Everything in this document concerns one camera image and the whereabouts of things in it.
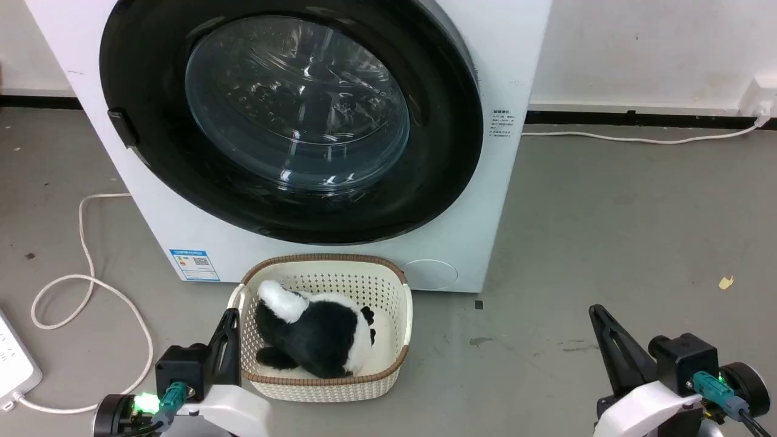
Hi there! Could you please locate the white washing machine body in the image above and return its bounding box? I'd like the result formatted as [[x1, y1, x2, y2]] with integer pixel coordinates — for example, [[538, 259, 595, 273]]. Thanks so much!
[[24, 0, 553, 294]]

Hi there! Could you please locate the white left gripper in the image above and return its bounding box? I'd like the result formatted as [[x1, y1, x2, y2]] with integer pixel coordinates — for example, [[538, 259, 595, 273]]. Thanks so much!
[[176, 308, 272, 437]]

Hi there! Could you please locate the round black washer door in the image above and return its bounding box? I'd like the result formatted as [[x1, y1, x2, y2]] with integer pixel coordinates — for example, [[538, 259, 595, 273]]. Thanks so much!
[[99, 0, 484, 245]]

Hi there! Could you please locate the black and white panda plush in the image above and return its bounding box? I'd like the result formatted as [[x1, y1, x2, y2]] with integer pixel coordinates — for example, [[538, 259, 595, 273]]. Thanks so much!
[[254, 280, 377, 379]]

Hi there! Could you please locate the small text sticker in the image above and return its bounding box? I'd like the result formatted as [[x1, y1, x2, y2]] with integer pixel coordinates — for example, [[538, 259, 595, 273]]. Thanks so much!
[[491, 109, 516, 140]]

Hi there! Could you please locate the blue energy label sticker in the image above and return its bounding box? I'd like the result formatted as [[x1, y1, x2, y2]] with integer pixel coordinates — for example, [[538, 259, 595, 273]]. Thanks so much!
[[169, 248, 220, 282]]

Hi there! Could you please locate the white power strip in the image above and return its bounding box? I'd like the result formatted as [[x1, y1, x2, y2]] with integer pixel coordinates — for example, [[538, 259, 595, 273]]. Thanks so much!
[[0, 308, 43, 406]]

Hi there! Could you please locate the round white filter cover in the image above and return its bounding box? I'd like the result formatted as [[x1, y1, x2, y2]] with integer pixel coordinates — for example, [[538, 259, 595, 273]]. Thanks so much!
[[403, 259, 459, 291]]

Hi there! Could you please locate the teal cable connector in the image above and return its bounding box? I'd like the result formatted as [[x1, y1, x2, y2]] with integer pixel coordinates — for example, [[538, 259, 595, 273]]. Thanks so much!
[[693, 371, 751, 421], [157, 381, 196, 425]]

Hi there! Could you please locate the white looped power cable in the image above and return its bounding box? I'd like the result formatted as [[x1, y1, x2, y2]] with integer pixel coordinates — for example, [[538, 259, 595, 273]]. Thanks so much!
[[12, 192, 155, 415]]

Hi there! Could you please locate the teal right cable connector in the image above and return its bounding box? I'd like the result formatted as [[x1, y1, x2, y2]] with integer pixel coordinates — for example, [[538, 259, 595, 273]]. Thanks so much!
[[693, 371, 751, 421]]

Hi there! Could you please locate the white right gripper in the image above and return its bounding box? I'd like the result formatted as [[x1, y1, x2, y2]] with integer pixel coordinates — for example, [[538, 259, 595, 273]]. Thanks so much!
[[588, 304, 705, 437]]

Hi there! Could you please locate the cream plastic laundry basket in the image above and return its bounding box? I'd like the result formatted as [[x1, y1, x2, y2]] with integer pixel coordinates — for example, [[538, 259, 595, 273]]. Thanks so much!
[[227, 253, 413, 403]]

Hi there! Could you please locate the teal left cable connector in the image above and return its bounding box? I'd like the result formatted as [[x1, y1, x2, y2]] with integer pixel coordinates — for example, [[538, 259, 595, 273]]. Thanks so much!
[[157, 381, 196, 425]]

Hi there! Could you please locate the thin white floor cable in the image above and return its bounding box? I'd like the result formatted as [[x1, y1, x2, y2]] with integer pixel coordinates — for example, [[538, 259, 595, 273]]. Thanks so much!
[[521, 120, 763, 145]]

